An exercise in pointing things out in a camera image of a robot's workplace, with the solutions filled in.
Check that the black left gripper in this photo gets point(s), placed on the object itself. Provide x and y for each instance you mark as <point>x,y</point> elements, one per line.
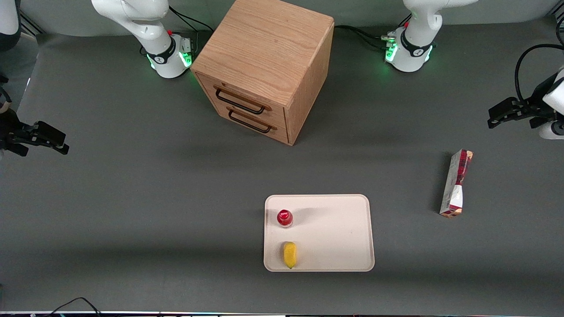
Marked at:
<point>532,108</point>

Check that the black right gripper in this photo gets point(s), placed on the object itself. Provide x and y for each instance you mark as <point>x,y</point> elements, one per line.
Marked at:
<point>12,132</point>

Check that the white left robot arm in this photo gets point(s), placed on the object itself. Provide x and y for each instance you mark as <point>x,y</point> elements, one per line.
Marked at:
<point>418,26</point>

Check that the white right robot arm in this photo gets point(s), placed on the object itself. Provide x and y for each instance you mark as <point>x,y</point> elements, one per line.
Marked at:
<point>141,22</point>

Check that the red cookie box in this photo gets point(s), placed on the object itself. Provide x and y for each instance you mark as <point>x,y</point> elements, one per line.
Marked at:
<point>456,185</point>

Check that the cream plastic tray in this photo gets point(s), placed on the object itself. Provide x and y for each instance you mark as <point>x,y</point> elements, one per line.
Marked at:
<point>330,233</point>

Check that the wooden drawer front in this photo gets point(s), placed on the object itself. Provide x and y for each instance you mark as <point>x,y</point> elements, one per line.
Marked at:
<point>280,134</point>
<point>264,112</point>

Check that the wooden two-drawer cabinet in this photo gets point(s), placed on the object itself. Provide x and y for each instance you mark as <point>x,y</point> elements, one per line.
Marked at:
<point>264,48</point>

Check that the red-capped small bottle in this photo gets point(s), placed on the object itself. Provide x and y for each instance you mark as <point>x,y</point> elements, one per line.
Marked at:
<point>284,217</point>

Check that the yellow lemon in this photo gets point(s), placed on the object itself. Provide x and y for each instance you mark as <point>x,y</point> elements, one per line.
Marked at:
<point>289,254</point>

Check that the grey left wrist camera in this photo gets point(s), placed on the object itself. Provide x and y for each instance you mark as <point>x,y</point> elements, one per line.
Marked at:
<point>553,131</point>

